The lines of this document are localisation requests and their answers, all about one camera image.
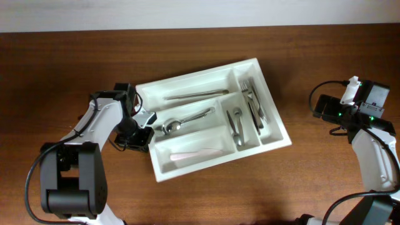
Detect large steel spoon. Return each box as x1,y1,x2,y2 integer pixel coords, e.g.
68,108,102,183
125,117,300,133
155,107,215,135

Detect pink plastic knife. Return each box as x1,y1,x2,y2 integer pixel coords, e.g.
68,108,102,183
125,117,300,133
169,148,222,161

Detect steel fork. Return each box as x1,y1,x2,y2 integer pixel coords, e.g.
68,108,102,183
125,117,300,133
248,78,271,124
241,80,263,136
242,80,264,133

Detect white plastic cutlery tray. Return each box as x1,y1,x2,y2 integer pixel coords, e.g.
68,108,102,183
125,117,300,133
136,58,292,182

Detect small steel teaspoon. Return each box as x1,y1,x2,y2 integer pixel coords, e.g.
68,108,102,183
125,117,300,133
226,111,244,147
233,107,245,146

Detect steel kitchen tongs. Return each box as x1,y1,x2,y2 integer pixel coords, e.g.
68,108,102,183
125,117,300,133
164,89,229,100

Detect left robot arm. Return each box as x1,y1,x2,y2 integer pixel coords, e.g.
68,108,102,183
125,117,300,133
39,83,154,224

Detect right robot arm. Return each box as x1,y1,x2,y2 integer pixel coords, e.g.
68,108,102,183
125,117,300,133
294,76,399,225

